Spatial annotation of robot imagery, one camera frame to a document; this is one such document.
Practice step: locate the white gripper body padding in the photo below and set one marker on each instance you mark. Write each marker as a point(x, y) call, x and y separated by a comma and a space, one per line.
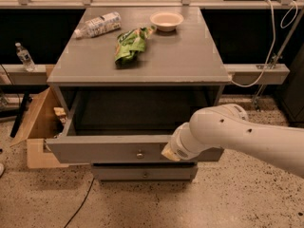
point(179, 146)

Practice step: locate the grey top drawer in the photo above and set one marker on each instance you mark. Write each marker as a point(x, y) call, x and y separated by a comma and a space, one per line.
point(125, 124)

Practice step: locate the grey drawer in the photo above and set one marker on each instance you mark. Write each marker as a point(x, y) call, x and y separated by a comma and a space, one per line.
point(145, 172)
point(125, 124)

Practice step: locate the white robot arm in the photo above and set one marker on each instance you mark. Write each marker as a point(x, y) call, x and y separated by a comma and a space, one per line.
point(226, 126)

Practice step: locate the grey lower drawer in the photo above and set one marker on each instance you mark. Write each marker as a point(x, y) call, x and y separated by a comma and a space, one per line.
point(145, 172)

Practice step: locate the grey drawer cabinet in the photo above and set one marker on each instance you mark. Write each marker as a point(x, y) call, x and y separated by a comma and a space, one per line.
point(186, 56)

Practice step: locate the green chip bag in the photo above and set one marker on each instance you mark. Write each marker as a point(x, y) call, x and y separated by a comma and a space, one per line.
point(131, 43)

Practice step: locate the white paper bowl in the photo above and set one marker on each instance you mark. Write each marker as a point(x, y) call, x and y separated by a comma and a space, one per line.
point(166, 21)

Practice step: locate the metal stand pole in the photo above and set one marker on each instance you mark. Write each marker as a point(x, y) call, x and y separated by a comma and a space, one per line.
point(271, 64)

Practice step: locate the open cardboard box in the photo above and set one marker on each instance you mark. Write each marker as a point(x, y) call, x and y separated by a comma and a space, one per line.
point(38, 124)

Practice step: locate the clear plastic bottle lying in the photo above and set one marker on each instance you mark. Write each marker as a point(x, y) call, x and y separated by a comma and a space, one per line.
point(99, 25)

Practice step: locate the black table leg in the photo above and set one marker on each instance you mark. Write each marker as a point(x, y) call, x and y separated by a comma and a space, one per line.
point(19, 115)

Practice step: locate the small upright water bottle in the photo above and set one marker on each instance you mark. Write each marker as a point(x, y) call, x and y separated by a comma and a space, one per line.
point(25, 58)

